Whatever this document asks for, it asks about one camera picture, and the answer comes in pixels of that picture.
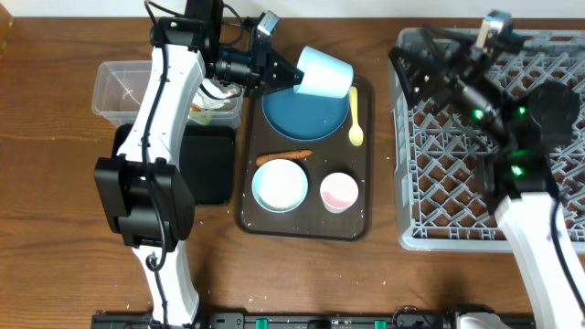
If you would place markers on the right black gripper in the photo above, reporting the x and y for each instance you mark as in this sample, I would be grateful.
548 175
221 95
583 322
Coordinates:
439 69

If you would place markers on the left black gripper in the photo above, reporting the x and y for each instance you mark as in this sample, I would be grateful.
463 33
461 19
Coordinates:
264 71

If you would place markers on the light blue cup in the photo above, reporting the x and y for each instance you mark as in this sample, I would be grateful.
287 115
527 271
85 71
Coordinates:
323 75

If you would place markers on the white tissue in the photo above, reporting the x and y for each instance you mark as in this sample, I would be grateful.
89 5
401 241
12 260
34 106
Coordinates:
214 96

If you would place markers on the green snack wrapper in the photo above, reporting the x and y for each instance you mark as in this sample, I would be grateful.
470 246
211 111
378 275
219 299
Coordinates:
201 116

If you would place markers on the light blue rice bowl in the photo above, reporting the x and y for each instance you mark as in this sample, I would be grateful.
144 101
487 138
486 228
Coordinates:
279 186

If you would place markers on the pink cup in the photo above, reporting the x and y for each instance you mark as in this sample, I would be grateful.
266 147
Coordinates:
338 191

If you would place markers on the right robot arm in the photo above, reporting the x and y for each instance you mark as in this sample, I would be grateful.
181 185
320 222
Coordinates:
490 153

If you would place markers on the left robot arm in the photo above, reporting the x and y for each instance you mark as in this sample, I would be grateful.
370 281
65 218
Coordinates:
145 198

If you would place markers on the grey dishwasher rack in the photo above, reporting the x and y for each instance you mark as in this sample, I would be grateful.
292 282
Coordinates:
438 207

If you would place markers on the dark blue plate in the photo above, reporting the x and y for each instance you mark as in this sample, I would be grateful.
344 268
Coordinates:
304 118

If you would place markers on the orange carrot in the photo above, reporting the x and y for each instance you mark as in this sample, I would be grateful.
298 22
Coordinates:
288 155

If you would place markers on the yellow plastic spoon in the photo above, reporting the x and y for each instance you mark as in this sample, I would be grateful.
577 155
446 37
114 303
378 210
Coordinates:
355 134

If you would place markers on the black tray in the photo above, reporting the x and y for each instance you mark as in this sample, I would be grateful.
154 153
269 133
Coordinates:
207 163

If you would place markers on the brown serving tray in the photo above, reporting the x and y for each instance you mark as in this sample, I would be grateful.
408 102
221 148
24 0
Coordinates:
333 154

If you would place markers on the clear plastic bin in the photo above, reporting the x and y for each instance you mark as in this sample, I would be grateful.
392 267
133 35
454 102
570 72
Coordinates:
120 87

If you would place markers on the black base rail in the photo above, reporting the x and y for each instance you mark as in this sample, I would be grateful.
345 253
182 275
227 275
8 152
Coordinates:
265 321

